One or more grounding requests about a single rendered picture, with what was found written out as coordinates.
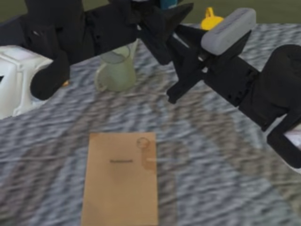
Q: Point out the yellow plastic toy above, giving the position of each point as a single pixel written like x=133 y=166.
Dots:
x=209 y=21

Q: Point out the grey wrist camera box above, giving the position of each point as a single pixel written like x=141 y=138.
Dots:
x=228 y=30

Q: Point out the small orange object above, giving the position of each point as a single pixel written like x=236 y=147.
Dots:
x=66 y=83

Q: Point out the teal object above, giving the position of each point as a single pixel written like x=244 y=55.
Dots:
x=168 y=4

